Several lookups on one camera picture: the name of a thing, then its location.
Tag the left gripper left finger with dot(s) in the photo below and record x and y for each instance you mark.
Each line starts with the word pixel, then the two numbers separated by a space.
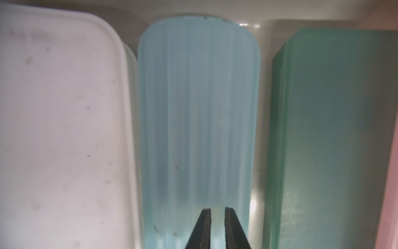
pixel 200 236

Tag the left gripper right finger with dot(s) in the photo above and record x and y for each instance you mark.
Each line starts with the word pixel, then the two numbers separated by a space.
pixel 234 233

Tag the white pencil case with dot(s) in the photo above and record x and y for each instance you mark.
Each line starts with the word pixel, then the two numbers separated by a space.
pixel 67 154

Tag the pink pencil case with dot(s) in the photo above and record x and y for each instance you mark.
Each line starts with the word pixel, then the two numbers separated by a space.
pixel 384 16

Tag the light teal pencil case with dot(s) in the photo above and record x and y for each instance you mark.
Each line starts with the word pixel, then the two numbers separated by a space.
pixel 198 92

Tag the dark green pencil case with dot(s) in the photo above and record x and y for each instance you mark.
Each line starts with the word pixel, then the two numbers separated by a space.
pixel 334 100

